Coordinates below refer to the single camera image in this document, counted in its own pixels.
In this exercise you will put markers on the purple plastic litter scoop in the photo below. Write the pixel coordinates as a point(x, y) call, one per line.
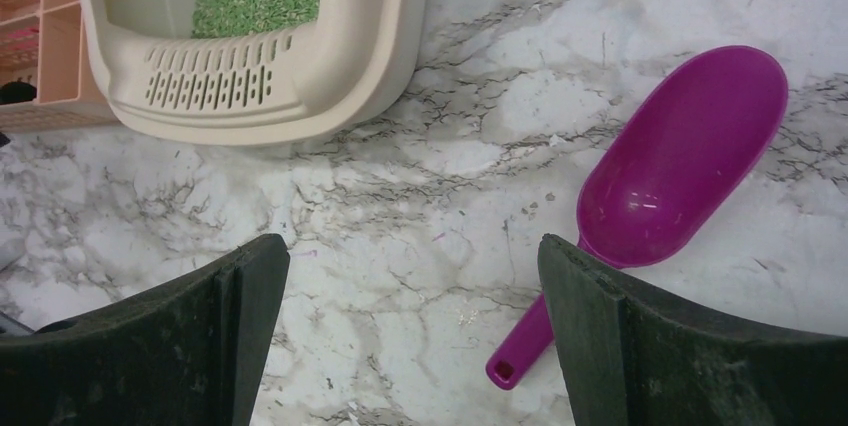
point(684, 151)

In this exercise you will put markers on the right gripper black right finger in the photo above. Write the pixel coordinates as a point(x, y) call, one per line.
point(632, 353)

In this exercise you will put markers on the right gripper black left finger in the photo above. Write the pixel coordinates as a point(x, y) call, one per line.
point(190, 351)

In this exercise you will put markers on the beige plastic litter box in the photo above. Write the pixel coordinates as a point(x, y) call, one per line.
point(348, 65)

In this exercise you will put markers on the orange mesh file rack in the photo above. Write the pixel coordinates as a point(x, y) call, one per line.
point(46, 78)

